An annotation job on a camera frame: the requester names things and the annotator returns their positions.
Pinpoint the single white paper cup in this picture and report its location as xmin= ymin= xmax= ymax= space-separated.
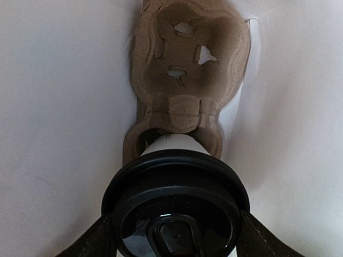
xmin=141 ymin=134 xmax=209 ymax=156

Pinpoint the cardboard cup carrier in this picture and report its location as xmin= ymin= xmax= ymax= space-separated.
xmin=123 ymin=1 xmax=250 ymax=164

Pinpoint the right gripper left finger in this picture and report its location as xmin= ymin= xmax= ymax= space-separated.
xmin=57 ymin=214 xmax=117 ymax=257

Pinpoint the brown paper bag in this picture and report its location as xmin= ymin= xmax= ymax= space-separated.
xmin=1 ymin=1 xmax=342 ymax=256

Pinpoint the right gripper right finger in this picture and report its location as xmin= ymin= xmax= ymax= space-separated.
xmin=236 ymin=211 xmax=303 ymax=257

